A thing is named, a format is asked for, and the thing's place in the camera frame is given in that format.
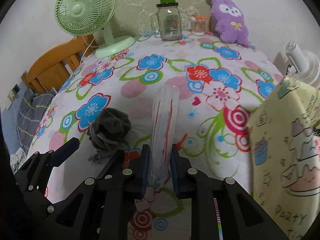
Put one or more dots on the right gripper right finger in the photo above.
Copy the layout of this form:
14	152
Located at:
184	183

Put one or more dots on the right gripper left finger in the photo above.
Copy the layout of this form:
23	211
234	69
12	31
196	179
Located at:
139	176

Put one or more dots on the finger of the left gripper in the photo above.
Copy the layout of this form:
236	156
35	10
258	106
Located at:
59	156
114	164

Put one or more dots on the grey drawstring pouch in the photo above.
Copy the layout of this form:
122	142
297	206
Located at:
106	133

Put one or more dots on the clear plastic bag red print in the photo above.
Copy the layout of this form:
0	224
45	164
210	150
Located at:
164	115

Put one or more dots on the white crumpled cloth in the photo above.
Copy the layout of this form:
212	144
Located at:
17	159

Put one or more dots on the blue plaid bedding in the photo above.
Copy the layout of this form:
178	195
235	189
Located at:
33	116

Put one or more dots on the wooden bed headboard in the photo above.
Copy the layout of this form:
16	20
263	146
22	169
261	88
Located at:
49	70

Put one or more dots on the floral tablecloth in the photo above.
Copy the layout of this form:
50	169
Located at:
150	142

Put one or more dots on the yellow patterned storage box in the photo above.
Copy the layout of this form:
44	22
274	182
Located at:
285	155

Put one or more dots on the green desk fan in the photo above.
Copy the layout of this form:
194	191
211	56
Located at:
85	17

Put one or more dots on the glass jar black lid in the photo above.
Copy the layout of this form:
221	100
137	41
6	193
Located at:
166	22

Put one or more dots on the cotton swab container orange lid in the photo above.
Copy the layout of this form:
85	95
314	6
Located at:
198	25

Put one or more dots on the purple plush bunny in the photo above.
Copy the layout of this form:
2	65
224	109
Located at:
230	22

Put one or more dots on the white standing fan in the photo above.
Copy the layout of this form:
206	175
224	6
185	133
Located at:
303	64

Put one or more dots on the wall power socket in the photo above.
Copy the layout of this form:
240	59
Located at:
13	93

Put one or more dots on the green patterned wall board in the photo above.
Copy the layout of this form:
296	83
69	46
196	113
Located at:
132	17

